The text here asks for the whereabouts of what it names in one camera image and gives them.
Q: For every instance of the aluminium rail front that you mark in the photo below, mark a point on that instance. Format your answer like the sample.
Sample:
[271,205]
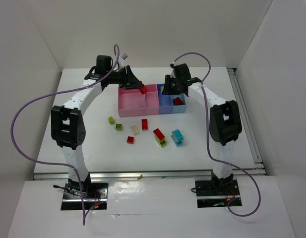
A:
[128,175]

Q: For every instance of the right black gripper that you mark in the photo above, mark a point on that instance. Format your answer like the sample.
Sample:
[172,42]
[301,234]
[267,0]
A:
[173,86]

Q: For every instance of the periwinkle blue bin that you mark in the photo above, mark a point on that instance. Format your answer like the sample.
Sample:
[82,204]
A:
[165,101]

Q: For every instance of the lime green lego under red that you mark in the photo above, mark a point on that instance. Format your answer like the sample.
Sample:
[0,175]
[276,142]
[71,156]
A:
[161,143]

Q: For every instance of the beige lego brick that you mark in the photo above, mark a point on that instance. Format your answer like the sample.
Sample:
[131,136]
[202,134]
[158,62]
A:
[134,130]

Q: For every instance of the aluminium rail right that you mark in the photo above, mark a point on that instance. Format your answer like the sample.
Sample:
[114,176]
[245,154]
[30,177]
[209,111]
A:
[245,119]

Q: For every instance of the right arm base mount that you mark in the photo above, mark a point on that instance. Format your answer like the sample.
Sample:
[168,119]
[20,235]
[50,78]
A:
[208,197]

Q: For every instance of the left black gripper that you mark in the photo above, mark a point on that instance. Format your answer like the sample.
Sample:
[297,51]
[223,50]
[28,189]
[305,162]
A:
[128,77]

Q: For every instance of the aluminium rail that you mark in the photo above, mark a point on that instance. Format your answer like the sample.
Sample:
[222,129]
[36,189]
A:
[245,119]
[128,175]

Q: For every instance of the lime green lego brick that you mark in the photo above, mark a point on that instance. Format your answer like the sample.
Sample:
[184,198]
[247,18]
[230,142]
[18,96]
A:
[111,120]

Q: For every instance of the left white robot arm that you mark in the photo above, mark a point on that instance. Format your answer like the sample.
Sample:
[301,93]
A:
[67,125]

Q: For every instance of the red lego brick upright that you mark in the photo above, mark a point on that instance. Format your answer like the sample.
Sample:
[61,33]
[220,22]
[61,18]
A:
[144,124]

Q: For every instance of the teal lego base brick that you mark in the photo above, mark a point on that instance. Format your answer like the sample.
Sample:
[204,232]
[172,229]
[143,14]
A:
[176,143]

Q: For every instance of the large pink bin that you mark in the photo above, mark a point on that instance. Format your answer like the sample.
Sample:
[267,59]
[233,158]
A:
[131,103]

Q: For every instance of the red curved lego top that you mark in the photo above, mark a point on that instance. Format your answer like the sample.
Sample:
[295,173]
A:
[178,101]

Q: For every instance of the teal curved lego brick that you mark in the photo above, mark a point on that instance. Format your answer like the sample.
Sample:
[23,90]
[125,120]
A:
[177,135]

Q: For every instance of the red curved lego brick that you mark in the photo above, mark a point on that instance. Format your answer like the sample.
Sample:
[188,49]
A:
[158,134]

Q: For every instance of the green lego with stud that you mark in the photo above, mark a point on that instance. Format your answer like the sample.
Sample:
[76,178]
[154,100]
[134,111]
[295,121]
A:
[119,127]

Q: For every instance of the small pink bin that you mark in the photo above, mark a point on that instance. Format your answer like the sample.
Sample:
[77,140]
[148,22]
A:
[151,100]

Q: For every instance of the red lego base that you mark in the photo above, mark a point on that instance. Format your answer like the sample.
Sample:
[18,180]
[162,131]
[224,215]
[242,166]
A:
[143,90]

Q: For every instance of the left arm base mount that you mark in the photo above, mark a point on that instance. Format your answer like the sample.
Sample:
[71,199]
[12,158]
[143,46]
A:
[96,197]

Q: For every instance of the light blue bin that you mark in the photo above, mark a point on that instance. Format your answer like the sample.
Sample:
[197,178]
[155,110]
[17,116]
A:
[179,109]

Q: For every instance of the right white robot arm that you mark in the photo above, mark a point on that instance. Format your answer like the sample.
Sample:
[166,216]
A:
[223,123]

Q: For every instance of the small red lego brick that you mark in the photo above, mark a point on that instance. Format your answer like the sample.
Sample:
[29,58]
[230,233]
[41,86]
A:
[130,139]

